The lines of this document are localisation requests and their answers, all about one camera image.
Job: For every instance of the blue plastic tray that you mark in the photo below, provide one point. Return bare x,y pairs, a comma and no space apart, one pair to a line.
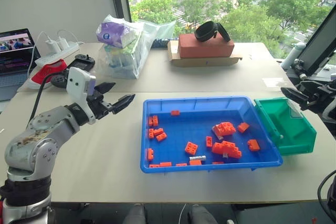
183,129

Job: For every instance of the small orange building block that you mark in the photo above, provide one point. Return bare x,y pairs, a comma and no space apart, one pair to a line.
218,162
243,127
209,142
253,145
158,131
150,154
165,164
175,113
151,133
154,166
153,121
195,162
181,164
161,137

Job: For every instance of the red brick block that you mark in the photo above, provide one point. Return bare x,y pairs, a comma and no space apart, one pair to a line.
204,47

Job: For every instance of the purple tissue pack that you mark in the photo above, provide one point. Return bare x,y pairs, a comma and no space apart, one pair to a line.
115,35

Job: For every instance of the square orange building block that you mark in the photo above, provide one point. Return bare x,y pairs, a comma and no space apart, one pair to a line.
191,148

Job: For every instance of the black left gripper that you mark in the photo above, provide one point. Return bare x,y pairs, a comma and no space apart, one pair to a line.
98,106

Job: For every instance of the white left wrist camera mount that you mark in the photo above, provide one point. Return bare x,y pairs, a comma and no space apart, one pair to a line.
76,81

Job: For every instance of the red and white shoe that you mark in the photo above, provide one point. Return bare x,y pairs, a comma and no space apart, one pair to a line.
46,73

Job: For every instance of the black game controller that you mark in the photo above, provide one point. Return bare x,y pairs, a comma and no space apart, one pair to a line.
82,62

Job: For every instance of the clear plastic bag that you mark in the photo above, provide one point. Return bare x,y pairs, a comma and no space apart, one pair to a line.
136,51

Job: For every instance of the white power strip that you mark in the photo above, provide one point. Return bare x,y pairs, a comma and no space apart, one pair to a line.
56,54

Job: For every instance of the black monitor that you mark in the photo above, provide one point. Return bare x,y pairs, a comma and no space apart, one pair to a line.
319,45

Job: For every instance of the white water bottle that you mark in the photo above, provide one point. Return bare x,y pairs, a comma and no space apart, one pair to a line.
291,56

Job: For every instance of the open laptop computer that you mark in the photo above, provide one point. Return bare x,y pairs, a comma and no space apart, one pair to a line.
14,61

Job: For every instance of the white plug charger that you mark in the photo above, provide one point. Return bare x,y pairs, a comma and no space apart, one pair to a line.
63,43

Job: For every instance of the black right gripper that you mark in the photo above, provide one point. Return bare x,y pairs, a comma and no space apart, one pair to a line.
319,91

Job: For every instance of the cardboard piece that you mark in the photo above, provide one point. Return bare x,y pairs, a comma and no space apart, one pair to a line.
204,61

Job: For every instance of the green plastic bin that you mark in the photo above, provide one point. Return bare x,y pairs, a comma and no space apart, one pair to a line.
296,134

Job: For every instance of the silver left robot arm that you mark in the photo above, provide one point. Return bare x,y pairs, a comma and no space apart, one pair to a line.
31,140

